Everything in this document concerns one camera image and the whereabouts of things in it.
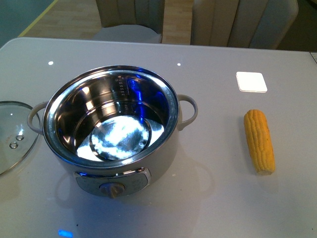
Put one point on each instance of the label sticker on table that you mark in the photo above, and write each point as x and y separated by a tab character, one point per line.
314	56

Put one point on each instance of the left beige upholstered chair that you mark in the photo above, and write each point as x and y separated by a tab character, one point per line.
136	21

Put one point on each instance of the glass pot lid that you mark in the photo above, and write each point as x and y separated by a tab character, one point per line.
16	138

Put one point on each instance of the white electric cooking pot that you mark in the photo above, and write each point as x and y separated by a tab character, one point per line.
115	128

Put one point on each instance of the right beige upholstered chair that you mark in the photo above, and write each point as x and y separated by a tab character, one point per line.
256	24

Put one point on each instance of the beige upholstered chair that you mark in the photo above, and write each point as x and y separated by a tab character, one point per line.
256	24
136	21

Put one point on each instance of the yellow corn cob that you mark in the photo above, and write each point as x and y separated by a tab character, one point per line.
259	142

